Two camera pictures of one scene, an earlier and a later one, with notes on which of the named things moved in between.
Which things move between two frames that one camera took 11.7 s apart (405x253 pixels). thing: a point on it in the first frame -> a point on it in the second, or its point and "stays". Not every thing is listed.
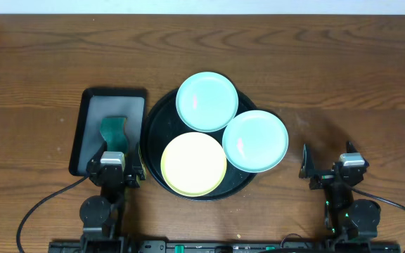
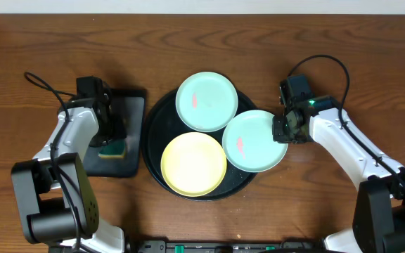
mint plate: [255, 141] stays
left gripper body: [135, 184] -> [116, 131]
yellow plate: [193, 164] stays
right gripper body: [323, 178] -> [283, 131]
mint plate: [207, 102] stays
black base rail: [223, 246] stays
